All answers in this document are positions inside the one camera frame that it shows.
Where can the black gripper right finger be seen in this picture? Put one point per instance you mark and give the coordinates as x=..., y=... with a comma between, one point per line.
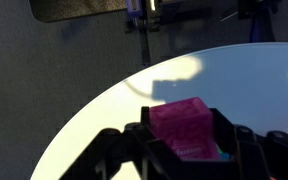
x=250, y=150

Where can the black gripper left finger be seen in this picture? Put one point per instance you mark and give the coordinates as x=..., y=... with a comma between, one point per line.
x=134, y=150

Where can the pink block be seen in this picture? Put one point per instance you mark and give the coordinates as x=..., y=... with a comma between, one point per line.
x=184, y=130

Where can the blue block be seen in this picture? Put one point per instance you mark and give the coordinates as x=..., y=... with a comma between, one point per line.
x=228, y=156

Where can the blue clamp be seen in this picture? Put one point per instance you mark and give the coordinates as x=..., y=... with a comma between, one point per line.
x=134, y=7

